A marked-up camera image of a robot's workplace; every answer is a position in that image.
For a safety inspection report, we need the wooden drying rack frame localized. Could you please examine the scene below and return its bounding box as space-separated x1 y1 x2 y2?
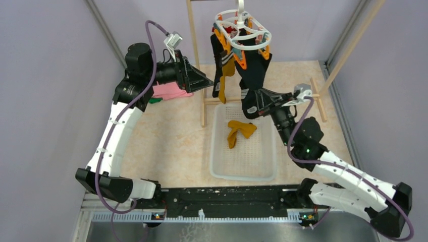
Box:
186 0 387 128

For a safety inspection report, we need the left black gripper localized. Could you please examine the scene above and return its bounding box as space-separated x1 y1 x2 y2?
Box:
144 49 213 93

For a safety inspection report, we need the black sock plain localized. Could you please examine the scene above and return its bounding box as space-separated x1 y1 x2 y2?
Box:
235 51 273 119

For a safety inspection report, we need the yellow sock with brown stripes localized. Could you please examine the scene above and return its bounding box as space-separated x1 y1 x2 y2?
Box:
227 120 257 149

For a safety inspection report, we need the black sock with grey patches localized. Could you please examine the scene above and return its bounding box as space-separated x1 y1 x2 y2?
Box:
210 32 226 103

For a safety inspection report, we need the green cloth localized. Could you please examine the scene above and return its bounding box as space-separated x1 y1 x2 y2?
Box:
149 97 163 104

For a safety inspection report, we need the white plastic basket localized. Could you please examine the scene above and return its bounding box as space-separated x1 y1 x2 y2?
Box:
209 103 277 182

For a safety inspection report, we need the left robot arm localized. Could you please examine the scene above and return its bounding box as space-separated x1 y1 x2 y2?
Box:
75 43 213 208

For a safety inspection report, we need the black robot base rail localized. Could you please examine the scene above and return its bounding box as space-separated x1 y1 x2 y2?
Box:
131 185 327 222

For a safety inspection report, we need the pink cloth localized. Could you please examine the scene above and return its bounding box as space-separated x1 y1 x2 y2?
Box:
152 82 194 100

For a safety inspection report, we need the white round clip hanger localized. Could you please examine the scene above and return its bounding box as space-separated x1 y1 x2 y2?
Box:
213 1 272 52

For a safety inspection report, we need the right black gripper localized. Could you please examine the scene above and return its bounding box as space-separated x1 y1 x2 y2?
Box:
254 86 295 147

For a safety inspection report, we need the red white striped sock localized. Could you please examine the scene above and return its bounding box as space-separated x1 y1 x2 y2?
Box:
222 26 239 38

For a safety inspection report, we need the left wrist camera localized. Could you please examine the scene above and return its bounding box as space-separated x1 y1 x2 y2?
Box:
164 31 183 62

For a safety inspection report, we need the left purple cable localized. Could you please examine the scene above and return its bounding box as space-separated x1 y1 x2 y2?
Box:
94 20 171 242

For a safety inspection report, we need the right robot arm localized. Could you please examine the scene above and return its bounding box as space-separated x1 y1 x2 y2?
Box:
255 86 414 241

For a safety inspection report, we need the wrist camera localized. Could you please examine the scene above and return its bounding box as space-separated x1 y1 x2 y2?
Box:
293 83 312 102
164 31 183 62

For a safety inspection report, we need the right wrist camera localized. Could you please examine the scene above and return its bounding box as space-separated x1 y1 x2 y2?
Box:
293 83 312 102

